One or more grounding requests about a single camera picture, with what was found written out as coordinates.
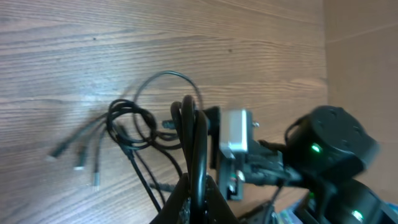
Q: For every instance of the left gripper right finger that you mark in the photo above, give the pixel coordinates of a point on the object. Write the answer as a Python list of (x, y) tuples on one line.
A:
[(217, 210)]

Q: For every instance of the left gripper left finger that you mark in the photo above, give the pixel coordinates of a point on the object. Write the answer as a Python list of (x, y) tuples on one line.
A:
[(169, 214)]

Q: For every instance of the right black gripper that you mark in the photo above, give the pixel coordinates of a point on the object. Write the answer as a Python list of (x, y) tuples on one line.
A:
[(262, 165)]

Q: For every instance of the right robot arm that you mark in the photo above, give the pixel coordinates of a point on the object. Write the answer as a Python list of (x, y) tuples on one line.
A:
[(323, 151)]

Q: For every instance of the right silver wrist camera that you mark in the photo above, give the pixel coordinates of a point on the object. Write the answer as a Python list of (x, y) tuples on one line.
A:
[(235, 132)]

